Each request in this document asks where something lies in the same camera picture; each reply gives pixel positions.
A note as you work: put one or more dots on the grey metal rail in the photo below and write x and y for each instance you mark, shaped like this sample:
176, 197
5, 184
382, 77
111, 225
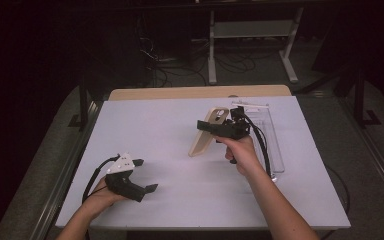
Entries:
67, 173
376, 151

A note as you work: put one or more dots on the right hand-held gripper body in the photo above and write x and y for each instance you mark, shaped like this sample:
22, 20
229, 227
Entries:
235, 129

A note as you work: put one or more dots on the person's right hand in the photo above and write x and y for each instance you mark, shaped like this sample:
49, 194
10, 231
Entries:
243, 155

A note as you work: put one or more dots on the white metal stand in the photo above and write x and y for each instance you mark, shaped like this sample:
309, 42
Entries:
251, 29

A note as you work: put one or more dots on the person's left hand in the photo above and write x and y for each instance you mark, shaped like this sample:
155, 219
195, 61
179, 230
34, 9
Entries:
100, 198

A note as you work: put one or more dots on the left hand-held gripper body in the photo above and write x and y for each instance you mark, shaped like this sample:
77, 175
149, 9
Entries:
123, 180

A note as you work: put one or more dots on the clear plastic tray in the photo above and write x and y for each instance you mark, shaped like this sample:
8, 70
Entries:
273, 133

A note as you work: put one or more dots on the black metal stand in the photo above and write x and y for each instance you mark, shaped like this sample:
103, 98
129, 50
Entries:
83, 100
359, 96

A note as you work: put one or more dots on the wooden table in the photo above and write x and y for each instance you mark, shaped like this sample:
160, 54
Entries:
196, 91

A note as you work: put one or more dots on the beige painted phone case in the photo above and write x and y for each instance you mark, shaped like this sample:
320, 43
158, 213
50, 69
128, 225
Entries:
201, 143

